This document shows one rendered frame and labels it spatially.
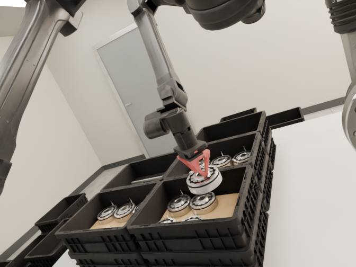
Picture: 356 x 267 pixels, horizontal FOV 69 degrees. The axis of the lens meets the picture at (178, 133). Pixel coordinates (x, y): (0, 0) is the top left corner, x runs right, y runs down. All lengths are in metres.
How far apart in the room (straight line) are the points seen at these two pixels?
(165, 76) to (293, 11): 3.13
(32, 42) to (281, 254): 0.86
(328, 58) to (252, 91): 1.00
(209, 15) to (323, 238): 0.81
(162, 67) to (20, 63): 0.42
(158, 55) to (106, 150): 4.42
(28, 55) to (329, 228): 0.93
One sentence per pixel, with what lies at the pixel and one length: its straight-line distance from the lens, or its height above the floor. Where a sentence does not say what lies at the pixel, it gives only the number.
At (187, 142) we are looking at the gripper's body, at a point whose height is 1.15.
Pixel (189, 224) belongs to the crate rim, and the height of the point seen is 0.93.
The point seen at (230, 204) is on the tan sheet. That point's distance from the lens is 0.98.
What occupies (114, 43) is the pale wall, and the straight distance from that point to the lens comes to 4.39.
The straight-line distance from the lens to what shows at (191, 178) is 0.79.
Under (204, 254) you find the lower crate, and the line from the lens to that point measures 0.87.
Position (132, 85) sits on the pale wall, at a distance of 4.35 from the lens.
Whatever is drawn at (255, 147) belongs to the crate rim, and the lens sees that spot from 1.09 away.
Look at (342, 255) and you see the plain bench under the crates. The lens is 0.92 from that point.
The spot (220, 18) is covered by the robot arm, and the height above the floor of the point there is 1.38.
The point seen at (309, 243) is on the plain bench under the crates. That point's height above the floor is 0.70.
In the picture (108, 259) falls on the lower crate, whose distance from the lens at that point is 1.15.
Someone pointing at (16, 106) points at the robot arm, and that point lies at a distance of 0.44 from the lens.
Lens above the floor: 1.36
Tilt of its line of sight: 14 degrees down
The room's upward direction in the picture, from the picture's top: 24 degrees counter-clockwise
